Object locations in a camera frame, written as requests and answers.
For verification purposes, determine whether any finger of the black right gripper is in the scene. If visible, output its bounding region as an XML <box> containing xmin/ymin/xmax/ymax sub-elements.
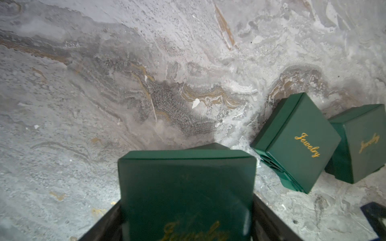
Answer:
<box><xmin>360</xmin><ymin>202</ymin><xmax>386</xmax><ymax>241</ymax></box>

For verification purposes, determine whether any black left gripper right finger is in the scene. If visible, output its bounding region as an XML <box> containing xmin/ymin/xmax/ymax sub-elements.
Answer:
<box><xmin>251</xmin><ymin>194</ymin><xmax>302</xmax><ymax>241</ymax></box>

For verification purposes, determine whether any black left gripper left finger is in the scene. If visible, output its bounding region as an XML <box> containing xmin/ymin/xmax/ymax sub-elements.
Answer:
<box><xmin>79</xmin><ymin>201</ymin><xmax>123</xmax><ymax>241</ymax></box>

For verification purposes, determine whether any small green box lid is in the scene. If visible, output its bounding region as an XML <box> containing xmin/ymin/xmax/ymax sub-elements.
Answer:
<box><xmin>325</xmin><ymin>104</ymin><xmax>386</xmax><ymax>184</ymax></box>

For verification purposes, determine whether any large green jewelry box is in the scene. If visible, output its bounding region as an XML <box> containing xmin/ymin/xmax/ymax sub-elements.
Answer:
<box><xmin>250</xmin><ymin>92</ymin><xmax>341</xmax><ymax>194</ymax></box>

